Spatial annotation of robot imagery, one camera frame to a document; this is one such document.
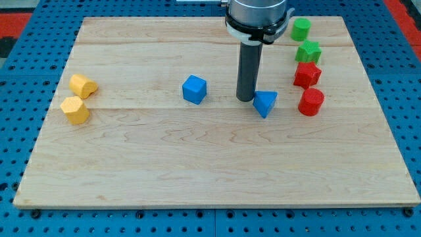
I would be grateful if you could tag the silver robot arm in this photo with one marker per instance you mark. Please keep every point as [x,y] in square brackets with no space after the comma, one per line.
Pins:
[254,23]

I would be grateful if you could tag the yellow hexagon block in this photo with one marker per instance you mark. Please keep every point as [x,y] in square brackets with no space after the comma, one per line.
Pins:
[75,110]

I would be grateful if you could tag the yellow heart block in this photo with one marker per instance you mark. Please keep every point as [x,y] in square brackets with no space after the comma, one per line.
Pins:
[82,86]

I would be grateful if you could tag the red star block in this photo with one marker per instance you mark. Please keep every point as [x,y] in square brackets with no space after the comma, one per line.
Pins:
[306,75]

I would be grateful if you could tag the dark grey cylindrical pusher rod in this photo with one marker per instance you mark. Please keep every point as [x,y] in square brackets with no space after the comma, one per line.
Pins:
[248,69]

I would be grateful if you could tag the green cylinder block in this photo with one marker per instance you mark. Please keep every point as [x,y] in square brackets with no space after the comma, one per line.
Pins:
[301,28]

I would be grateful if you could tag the light wooden board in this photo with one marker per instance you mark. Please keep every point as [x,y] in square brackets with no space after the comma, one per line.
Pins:
[145,147]

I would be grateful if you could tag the blue triangular prism block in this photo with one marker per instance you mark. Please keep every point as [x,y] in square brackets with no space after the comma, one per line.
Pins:
[264,102]

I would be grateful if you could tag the blue cube block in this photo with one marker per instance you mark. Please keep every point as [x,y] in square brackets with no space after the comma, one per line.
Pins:
[194,89]

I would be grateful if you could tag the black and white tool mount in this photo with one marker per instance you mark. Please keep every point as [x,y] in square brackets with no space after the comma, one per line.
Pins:
[255,35]

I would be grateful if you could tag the red cylinder block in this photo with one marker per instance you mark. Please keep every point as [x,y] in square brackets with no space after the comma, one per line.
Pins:
[311,102]

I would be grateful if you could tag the green star block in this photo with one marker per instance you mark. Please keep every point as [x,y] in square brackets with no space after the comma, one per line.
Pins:
[308,51]

